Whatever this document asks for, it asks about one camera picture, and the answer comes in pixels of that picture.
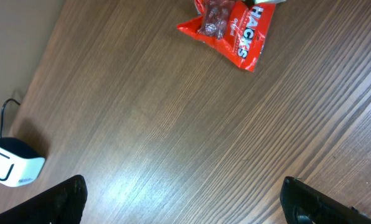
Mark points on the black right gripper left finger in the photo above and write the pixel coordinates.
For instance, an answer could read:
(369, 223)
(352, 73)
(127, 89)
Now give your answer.
(61, 204)

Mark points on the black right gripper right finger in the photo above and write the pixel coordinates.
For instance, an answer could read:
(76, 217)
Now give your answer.
(303, 204)

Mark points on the red snack bag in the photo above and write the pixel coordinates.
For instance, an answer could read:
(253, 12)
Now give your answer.
(232, 28)

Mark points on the white barcode scanner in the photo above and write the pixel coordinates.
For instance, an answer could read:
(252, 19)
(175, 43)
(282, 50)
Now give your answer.
(19, 163)

